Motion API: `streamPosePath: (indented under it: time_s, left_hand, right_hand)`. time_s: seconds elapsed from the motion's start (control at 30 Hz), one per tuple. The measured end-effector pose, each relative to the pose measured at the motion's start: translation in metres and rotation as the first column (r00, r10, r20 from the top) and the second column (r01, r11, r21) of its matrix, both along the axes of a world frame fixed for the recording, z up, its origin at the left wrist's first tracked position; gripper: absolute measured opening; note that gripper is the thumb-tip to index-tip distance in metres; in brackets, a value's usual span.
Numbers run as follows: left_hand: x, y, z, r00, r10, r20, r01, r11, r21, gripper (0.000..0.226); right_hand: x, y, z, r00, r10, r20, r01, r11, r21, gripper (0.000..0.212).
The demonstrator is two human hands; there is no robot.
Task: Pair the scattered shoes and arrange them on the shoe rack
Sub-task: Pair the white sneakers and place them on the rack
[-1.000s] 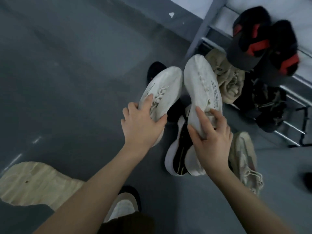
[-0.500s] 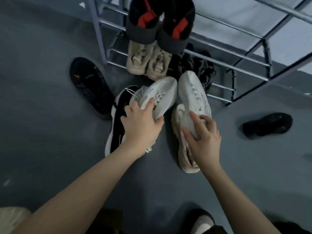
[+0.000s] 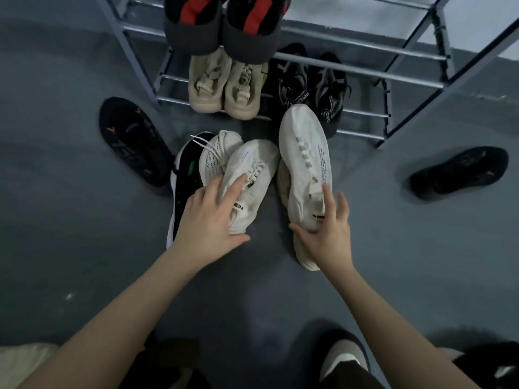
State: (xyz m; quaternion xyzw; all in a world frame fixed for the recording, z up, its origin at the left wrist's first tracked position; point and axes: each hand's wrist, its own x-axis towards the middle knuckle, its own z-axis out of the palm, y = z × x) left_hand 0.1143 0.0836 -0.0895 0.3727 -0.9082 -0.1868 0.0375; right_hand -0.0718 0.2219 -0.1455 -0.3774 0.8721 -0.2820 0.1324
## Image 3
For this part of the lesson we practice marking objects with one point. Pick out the black red grey shoe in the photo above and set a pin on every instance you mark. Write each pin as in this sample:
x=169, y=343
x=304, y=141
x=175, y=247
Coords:
x=253, y=32
x=190, y=24

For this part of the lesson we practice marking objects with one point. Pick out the black white sneaker green accent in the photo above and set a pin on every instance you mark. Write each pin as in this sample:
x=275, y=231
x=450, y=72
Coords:
x=187, y=178

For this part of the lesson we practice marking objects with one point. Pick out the black printed sneaker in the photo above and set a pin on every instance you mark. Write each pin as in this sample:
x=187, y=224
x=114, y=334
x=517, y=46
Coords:
x=328, y=97
x=292, y=80

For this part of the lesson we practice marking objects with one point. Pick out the grey black worn shoe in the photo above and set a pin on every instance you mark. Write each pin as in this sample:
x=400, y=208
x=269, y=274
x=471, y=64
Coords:
x=344, y=354

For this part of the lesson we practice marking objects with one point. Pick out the person's right middle finger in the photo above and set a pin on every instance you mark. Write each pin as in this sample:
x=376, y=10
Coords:
x=343, y=206

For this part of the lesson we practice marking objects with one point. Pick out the white knit slip-on sneaker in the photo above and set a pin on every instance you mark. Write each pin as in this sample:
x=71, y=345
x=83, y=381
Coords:
x=253, y=166
x=304, y=153

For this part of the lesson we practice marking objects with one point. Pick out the black low shoe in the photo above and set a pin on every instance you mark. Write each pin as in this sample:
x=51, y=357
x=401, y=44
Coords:
x=460, y=170

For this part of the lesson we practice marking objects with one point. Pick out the beige chunky sneaker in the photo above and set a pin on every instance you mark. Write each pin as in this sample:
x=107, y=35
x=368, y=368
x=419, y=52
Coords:
x=206, y=85
x=243, y=93

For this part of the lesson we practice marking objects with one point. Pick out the white laced speckled sneaker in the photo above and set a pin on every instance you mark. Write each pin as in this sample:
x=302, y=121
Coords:
x=217, y=153

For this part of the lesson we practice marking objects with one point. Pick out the person's right forearm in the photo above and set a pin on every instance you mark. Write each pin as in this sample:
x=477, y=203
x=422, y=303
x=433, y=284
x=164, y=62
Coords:
x=393, y=332

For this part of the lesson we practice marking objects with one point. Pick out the black sneaker white mark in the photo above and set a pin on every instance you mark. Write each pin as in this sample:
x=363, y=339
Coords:
x=490, y=364

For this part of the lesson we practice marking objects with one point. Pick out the person's left forearm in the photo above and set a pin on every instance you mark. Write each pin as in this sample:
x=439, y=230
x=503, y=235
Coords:
x=113, y=324

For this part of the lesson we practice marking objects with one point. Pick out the person's right hand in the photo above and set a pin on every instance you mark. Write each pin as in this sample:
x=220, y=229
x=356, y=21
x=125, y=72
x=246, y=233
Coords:
x=330, y=243

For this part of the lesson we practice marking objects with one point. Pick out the person's right thumb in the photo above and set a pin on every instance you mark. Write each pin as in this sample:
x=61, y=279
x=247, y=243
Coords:
x=303, y=234

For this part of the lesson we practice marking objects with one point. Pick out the person's beige trouser leg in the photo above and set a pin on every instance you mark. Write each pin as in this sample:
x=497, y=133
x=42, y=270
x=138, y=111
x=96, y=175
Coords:
x=24, y=366

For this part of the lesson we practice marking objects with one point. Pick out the black flat slipper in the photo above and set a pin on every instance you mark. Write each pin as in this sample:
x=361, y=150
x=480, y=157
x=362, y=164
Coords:
x=136, y=141

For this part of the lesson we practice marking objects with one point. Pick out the person's left middle finger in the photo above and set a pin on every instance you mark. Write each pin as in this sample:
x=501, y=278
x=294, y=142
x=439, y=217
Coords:
x=213, y=188

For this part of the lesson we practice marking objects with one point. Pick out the person's dark trouser leg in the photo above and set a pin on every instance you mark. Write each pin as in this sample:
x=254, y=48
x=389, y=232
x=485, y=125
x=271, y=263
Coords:
x=170, y=364

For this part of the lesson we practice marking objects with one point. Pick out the person's left thumb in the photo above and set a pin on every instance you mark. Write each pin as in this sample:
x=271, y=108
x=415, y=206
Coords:
x=238, y=240

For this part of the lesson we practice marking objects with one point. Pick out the grey metal shoe rack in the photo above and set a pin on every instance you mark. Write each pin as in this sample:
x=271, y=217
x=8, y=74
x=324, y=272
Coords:
x=365, y=72

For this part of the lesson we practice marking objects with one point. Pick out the person's left hand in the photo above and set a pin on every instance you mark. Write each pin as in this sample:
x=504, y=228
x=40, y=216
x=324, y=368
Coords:
x=204, y=228

